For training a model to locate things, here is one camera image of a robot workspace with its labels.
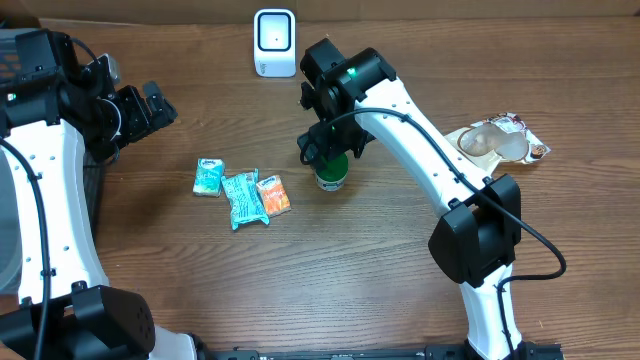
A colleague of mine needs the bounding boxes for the green lidded jar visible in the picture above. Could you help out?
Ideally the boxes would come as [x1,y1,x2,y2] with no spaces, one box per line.
[315,154,349,192]

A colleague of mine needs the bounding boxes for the green Kleenex tissue pack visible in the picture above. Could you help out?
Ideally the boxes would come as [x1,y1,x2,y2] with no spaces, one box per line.
[193,158,225,197]

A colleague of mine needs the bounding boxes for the orange tissue packet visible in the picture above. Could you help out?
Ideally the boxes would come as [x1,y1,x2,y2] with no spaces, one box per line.
[256,175,291,217]

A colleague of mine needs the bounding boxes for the light green wipes packet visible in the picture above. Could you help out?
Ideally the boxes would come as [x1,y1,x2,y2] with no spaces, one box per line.
[221,169,270,231]

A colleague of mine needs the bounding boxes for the clear bagged bread pack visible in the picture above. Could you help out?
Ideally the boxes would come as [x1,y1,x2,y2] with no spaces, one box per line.
[445,112,551,173]

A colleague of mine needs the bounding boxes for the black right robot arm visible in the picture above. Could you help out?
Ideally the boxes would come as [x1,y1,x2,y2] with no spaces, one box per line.
[297,39,522,359]

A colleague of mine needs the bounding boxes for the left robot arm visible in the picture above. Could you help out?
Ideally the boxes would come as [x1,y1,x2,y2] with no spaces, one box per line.
[1,29,210,359]

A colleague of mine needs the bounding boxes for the white barcode scanner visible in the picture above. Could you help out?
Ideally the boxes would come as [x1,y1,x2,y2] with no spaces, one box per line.
[253,8,296,78]

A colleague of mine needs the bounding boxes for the brown cardboard backdrop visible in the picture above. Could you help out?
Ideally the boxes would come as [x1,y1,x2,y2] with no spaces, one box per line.
[1,0,639,24]

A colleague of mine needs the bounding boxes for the grey plastic shopping basket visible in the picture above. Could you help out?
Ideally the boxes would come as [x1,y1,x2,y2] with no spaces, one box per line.
[0,28,106,296]

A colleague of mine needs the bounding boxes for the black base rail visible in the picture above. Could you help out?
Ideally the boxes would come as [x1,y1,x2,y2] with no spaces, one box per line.
[212,342,565,360]

